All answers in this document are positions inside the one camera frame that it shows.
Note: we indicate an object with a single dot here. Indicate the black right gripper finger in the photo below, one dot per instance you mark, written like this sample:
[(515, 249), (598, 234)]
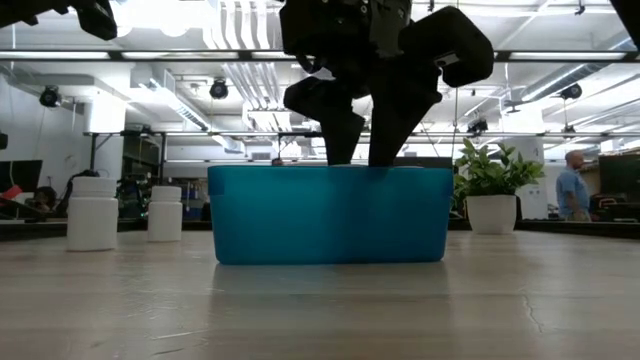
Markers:
[(395, 110), (342, 130)]

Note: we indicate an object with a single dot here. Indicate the blue plastic basket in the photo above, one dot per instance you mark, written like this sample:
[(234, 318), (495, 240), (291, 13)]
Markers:
[(330, 215)]

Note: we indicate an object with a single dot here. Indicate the white pill bottle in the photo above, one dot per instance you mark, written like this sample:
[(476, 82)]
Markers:
[(92, 220), (165, 217)]

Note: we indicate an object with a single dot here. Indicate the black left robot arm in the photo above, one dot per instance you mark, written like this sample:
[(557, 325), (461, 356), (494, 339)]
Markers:
[(97, 17)]

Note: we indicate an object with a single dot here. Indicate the person's head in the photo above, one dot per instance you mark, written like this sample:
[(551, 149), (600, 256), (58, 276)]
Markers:
[(277, 162)]

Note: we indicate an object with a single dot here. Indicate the black ceiling spot lamp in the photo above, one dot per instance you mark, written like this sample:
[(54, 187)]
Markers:
[(571, 92), (219, 90), (477, 126), (49, 96)]

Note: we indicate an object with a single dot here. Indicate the green potted plant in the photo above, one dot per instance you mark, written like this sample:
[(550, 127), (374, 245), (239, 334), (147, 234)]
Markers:
[(492, 172)]

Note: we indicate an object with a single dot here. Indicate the white plant pot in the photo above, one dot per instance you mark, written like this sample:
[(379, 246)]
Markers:
[(491, 215)]

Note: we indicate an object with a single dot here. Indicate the person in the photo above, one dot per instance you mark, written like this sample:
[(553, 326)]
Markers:
[(571, 192)]

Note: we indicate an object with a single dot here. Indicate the black shelf rack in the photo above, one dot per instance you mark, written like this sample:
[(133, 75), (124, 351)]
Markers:
[(135, 165)]

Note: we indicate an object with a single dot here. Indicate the red object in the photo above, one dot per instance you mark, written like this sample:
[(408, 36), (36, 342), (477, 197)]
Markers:
[(11, 193)]

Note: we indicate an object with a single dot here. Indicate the black overhead frame bar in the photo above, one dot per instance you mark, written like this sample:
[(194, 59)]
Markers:
[(200, 55)]

